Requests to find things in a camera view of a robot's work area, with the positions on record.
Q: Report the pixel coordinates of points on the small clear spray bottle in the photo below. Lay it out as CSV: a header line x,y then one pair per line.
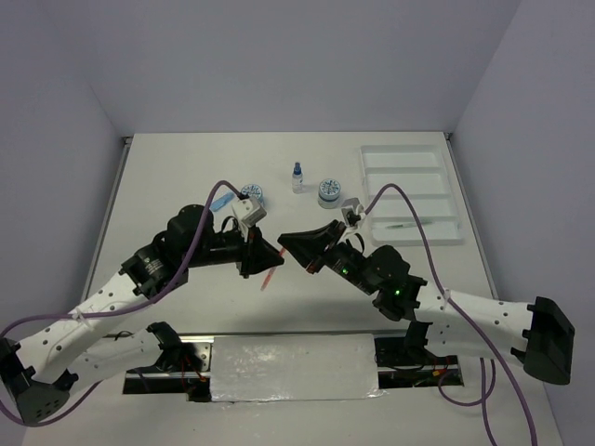
x,y
297,178

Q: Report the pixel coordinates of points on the right blue round jar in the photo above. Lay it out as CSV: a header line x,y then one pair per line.
x,y
329,193

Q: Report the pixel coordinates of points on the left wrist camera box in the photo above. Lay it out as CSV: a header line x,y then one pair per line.
x,y
248,211

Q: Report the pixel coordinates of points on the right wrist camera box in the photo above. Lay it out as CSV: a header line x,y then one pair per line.
x,y
353,213

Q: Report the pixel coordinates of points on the blue lead case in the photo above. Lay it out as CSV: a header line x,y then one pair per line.
x,y
222,201

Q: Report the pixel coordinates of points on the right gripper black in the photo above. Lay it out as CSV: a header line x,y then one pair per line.
x,y
307,246

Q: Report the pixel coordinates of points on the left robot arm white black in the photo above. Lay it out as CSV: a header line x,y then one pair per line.
x,y
42,371

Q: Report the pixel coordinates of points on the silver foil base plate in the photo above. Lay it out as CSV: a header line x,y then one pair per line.
x,y
294,368

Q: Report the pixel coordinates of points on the blue round jar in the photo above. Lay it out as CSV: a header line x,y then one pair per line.
x,y
254,190
329,193

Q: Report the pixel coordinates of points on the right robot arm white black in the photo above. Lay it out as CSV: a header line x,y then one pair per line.
x,y
536,336

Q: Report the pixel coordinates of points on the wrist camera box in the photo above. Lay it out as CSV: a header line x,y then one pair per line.
x,y
248,211
353,213

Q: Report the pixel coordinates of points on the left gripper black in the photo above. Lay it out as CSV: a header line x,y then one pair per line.
x,y
256,253

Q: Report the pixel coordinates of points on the left blue round jar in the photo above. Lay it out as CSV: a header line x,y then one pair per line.
x,y
254,190

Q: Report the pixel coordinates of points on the white compartment tray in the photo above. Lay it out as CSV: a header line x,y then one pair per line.
x,y
420,171

